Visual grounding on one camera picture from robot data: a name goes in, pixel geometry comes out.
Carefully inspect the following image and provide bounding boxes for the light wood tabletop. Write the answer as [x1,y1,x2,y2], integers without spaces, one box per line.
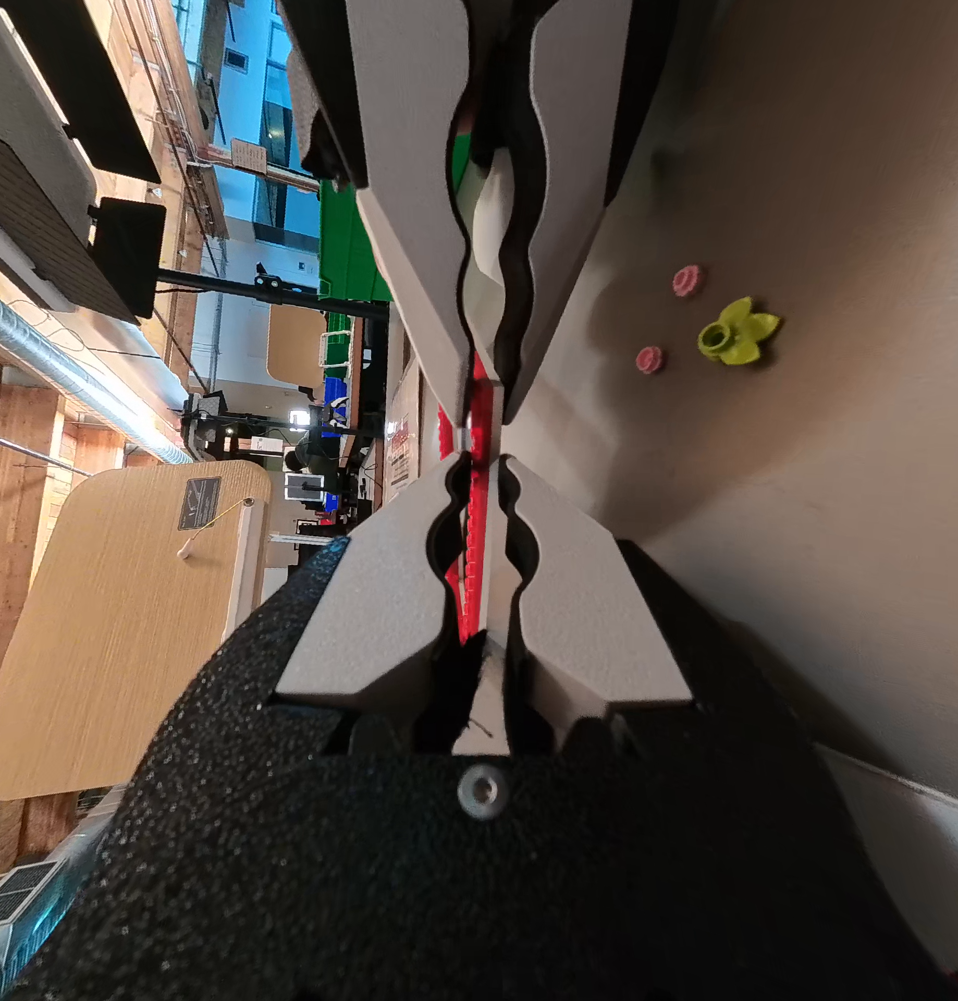
[0,460,273,802]
[265,303,329,386]

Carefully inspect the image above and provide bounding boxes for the black square panel lamp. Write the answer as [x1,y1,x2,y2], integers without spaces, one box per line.
[88,197,169,322]

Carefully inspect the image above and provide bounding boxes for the black hanging ceiling panel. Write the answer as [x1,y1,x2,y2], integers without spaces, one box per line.
[0,0,163,185]

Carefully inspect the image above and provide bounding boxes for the green plastic bin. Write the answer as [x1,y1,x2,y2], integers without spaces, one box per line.
[317,131,474,306]

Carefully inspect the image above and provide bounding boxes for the red toy brick heart frame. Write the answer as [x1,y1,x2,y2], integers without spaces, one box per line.
[436,352,505,646]

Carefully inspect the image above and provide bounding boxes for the silver ventilation duct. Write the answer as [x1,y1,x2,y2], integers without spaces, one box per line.
[0,282,194,466]

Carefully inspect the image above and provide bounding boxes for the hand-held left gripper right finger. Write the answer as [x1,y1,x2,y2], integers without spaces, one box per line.
[498,454,695,740]

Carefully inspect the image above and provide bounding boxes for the black stand pole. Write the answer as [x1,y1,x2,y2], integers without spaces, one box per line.
[157,266,391,320]

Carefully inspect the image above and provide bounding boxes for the grey hanging ceiling panel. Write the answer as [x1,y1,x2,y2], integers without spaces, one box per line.
[0,0,140,325]

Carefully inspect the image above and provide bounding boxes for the green crate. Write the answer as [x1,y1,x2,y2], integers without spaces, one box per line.
[320,311,357,370]

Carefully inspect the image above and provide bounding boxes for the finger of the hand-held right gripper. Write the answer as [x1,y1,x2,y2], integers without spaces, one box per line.
[471,0,635,430]
[345,0,478,455]

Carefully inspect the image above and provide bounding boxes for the ceiling vent grille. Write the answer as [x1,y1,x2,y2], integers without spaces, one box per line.
[0,860,58,927]

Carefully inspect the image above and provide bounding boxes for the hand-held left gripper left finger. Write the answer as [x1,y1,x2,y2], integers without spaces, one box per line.
[274,452,482,753]

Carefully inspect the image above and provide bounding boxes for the lime green toy leaf piece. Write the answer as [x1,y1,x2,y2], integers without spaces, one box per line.
[696,296,783,369]

